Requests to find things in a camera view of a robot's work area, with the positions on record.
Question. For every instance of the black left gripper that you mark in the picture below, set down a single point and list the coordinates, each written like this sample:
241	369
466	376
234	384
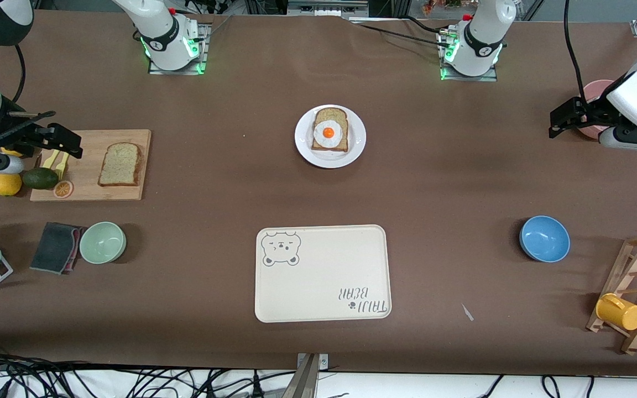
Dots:
596	111

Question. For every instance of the plain bread slice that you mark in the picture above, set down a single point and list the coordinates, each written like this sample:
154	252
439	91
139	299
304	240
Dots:
120	165

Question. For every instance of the fried egg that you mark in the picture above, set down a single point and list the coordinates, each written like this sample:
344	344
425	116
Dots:
328	132

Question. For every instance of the round white plate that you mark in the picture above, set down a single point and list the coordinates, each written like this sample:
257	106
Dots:
303	149

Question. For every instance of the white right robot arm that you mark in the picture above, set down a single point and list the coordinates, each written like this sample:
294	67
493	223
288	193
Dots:
163	38

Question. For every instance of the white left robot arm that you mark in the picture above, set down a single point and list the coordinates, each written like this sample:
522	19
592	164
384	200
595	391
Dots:
479	38

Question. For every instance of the yellow plastic knife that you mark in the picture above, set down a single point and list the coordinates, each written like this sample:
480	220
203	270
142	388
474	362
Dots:
49	160

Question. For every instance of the yellow plastic fork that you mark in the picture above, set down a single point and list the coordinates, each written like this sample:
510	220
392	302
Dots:
62	166

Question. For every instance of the pink bowl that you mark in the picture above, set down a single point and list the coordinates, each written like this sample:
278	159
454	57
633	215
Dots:
595	91

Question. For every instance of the green avocado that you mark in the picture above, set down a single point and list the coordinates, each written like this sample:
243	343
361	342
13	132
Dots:
41	178

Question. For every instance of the yellow lemon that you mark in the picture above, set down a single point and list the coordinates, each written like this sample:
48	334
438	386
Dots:
11	152
6	184

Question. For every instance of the orange slice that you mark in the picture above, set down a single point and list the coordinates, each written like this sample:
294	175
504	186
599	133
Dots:
63	189

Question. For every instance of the wooden cutting board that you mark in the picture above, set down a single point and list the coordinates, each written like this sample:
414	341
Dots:
89	182

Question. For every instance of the grey and pink folded cloth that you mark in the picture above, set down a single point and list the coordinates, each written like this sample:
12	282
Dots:
53	249

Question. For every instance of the pale green bowl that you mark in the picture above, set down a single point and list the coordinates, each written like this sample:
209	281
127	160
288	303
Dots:
103	243

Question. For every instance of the blue bowl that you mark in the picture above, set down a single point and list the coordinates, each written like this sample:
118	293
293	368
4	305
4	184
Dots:
545	239

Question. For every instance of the yellow mug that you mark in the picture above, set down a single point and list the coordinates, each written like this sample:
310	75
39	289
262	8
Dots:
620	312

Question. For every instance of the small white paper scrap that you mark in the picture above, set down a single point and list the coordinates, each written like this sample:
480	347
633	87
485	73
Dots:
467	312

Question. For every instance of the cream tray with bear print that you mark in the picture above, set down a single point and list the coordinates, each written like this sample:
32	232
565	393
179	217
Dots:
324	276

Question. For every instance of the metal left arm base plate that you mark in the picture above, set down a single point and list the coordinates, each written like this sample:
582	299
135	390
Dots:
492	77

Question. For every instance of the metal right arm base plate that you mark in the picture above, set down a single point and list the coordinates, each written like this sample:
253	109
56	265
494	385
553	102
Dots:
203	55

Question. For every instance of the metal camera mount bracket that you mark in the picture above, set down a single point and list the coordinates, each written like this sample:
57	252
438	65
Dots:
307	378

